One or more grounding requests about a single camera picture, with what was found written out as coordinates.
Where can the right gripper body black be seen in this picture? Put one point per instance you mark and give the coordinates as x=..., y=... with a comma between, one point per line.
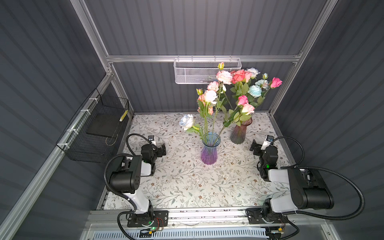
x=259, y=152

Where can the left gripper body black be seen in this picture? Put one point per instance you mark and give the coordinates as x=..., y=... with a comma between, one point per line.
x=156, y=154

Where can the pink glass vase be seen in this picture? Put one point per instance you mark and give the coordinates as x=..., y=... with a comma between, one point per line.
x=238, y=134

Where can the pale blue white rose stem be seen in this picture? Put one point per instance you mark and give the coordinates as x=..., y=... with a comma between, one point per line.
x=189, y=125

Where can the pale pink rose stem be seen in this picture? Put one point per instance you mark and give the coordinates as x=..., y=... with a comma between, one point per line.
x=241, y=114

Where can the blue purple glass vase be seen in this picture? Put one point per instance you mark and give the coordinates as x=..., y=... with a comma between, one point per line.
x=209, y=154

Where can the small magenta spray stem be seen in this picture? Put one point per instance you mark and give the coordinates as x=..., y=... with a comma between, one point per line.
x=241, y=100

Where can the white spray rose stem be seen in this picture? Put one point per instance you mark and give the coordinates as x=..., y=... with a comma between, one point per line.
x=250, y=97

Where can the red pink rose stem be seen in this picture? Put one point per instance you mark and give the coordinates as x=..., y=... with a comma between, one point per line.
x=238, y=82

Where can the peach spray rose stem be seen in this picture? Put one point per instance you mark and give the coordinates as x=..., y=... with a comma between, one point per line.
x=223, y=78

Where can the light pink rose stem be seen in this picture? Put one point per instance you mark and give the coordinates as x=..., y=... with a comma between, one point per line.
x=247, y=76

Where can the single dark pink bud stem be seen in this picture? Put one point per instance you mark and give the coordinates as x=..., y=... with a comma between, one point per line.
x=276, y=82

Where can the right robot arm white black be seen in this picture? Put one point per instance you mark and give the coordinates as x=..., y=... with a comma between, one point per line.
x=308, y=189

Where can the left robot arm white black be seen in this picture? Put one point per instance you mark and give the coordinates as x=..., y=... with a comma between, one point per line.
x=122, y=177

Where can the yellow tube in basket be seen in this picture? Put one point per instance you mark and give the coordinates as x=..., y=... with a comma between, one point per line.
x=124, y=115

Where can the floral patterned table mat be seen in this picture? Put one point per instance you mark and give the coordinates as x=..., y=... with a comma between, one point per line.
x=182, y=180

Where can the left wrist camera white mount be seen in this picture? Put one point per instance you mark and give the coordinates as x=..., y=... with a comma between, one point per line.
x=154, y=140

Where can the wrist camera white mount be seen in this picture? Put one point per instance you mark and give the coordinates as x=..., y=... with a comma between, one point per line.
x=154, y=140
x=267, y=142

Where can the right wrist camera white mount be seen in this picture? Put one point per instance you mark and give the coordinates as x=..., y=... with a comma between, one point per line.
x=267, y=142

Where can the black wire basket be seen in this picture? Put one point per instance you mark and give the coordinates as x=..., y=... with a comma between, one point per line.
x=96, y=132

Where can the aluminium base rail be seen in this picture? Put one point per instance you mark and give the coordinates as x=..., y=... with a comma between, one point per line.
x=231, y=223

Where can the white wire mesh basket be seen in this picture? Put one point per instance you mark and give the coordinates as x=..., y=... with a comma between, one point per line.
x=192, y=71

